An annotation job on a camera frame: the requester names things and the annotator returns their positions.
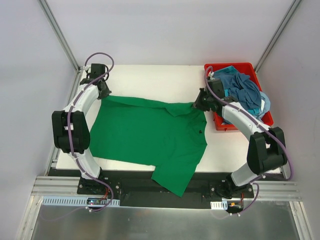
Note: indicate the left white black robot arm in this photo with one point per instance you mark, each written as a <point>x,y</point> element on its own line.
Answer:
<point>70,129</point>

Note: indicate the left white cable duct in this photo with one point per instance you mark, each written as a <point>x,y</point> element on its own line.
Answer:
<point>79,201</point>

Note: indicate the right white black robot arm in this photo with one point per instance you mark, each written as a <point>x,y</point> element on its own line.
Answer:
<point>266,145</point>

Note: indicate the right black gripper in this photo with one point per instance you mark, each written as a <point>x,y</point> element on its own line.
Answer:
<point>200,103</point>

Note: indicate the aluminium frame post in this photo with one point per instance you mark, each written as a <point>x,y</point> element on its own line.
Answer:
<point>288,16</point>
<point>44,5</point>

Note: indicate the teal t shirt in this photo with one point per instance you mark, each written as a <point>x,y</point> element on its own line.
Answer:
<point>252,110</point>

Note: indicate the dark blue t shirt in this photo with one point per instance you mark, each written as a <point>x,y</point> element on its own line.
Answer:
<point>242,87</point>

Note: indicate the green polo shirt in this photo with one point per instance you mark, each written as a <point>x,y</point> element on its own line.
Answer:
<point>168,136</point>

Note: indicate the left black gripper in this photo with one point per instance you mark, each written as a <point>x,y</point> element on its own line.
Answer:
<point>104,92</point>

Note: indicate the front aluminium frame rail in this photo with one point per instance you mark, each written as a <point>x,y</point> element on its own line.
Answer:
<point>263,190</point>

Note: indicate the right white cable duct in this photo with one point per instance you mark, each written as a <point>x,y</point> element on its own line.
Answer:
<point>219,205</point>

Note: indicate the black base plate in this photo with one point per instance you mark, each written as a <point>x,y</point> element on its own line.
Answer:
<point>137,189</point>

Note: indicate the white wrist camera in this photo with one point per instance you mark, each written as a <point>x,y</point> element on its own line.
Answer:
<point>210,76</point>
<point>87,68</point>

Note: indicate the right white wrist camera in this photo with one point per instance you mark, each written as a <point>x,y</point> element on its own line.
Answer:
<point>210,76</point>

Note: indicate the left aluminium frame post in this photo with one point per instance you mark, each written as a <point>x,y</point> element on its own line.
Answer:
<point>44,5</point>

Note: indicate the light blue t shirt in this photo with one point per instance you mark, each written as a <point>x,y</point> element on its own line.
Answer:
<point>265,105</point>

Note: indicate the right aluminium frame post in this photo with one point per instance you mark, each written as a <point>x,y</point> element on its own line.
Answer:
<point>288,16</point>

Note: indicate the red plastic bin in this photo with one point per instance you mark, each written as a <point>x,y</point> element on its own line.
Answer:
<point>239,80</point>

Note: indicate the white cable duct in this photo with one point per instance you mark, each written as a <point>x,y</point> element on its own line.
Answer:
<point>219,205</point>
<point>79,201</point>

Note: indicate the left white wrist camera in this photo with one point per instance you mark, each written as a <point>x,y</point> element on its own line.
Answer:
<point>87,68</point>

